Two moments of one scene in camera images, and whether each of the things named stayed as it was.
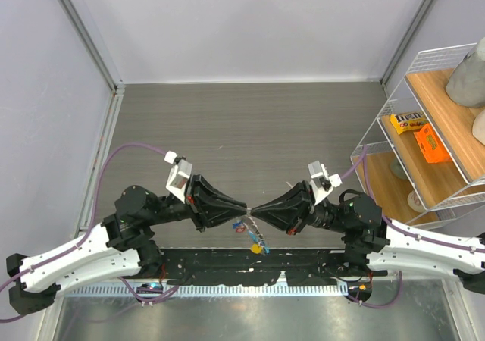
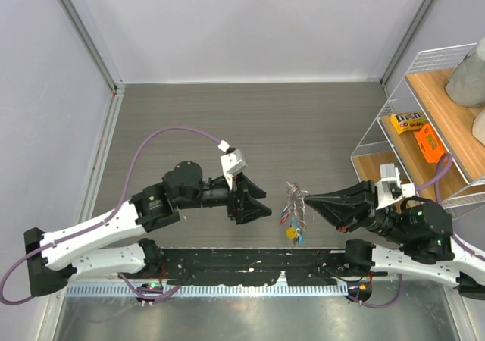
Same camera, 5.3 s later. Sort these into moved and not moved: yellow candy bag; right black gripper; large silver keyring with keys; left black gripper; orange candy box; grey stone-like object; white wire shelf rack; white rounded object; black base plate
Moved: left black gripper; large silver keyring with keys; right black gripper
Not moved: white rounded object; yellow candy bag; black base plate; grey stone-like object; white wire shelf rack; orange candy box
